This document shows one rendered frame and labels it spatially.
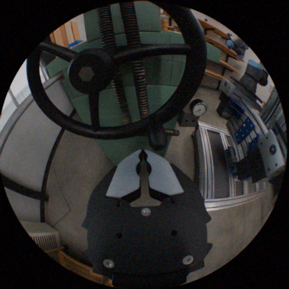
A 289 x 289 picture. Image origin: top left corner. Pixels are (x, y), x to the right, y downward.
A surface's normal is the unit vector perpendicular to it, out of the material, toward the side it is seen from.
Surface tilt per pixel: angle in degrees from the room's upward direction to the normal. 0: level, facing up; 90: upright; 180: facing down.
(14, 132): 90
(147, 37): 90
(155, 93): 90
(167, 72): 90
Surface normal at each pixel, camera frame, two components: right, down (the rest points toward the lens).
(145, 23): 0.04, 0.84
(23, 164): 1.00, -0.05
